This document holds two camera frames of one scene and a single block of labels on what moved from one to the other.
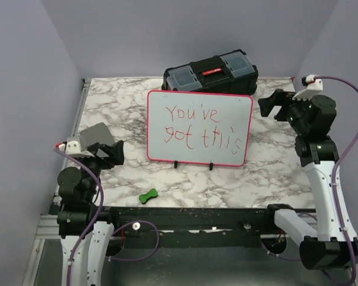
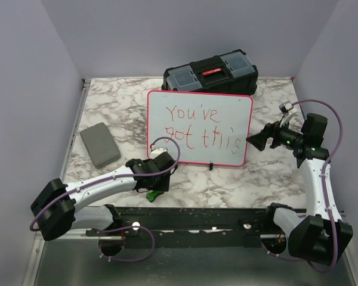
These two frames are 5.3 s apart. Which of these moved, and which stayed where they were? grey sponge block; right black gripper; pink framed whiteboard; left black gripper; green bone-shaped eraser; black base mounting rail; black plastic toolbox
Moved: right black gripper; left black gripper; green bone-shaped eraser
Stayed: grey sponge block; black base mounting rail; pink framed whiteboard; black plastic toolbox
